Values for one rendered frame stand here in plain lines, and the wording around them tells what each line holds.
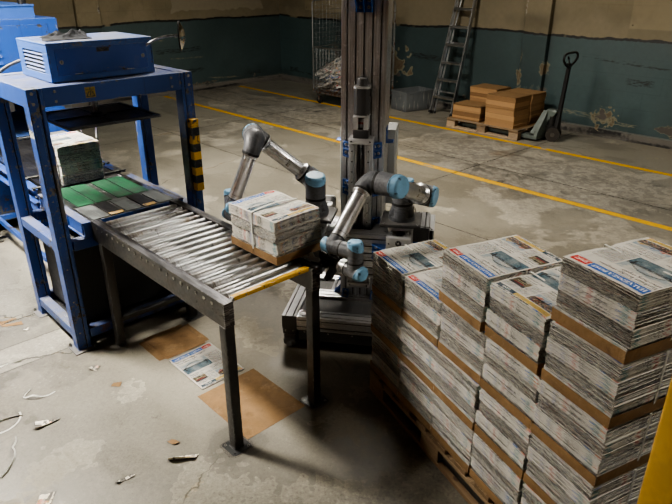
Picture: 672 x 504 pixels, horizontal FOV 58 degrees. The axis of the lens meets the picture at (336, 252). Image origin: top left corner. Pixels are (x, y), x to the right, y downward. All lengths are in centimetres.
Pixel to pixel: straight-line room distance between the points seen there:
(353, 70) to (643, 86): 625
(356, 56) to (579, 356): 206
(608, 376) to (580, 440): 29
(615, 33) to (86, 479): 818
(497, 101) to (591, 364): 717
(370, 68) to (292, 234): 105
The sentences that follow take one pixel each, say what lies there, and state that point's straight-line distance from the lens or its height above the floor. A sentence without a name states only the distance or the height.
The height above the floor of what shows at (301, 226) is 97.
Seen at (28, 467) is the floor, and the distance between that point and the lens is 330.
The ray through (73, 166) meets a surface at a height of 91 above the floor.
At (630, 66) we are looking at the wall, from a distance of 925.
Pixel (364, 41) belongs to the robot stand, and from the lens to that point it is 342.
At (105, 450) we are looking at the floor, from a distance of 325.
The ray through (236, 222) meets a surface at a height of 94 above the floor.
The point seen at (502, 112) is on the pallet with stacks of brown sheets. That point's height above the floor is 34.
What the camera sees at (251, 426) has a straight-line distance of 322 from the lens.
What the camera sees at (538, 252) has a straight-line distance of 255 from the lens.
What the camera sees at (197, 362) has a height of 1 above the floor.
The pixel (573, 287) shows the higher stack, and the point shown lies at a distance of 199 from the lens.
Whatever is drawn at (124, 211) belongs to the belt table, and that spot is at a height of 80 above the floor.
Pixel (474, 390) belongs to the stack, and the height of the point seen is 57.
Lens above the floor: 207
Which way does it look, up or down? 24 degrees down
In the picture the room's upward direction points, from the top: straight up
